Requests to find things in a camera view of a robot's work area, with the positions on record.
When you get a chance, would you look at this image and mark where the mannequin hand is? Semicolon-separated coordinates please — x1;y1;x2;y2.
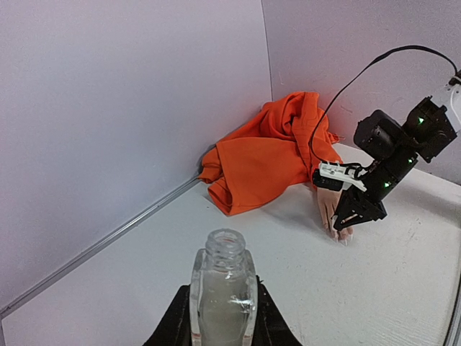
316;188;353;246

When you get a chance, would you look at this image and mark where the clear nail polish bottle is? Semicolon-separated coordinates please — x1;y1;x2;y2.
189;229;258;345

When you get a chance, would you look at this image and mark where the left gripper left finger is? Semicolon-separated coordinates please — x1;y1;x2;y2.
143;285;191;346

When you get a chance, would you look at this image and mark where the black right camera cable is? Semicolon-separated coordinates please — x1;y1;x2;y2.
308;44;461;170

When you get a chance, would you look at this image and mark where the aluminium back rail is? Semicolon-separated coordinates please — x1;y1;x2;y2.
1;177;199;319

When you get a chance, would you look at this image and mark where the orange hoodie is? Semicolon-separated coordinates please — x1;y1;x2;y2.
199;92;341;216

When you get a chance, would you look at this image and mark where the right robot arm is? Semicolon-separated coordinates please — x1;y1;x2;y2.
334;74;460;231

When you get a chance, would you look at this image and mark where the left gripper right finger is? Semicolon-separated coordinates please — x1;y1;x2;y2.
254;279;302;346

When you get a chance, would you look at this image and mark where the aluminium rail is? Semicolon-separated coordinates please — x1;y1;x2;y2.
1;177;199;319
442;285;461;346

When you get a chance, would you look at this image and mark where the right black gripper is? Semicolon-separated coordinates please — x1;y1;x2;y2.
334;110;418;231

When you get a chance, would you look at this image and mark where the aluminium front rail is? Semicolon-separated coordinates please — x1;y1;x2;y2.
442;285;461;346

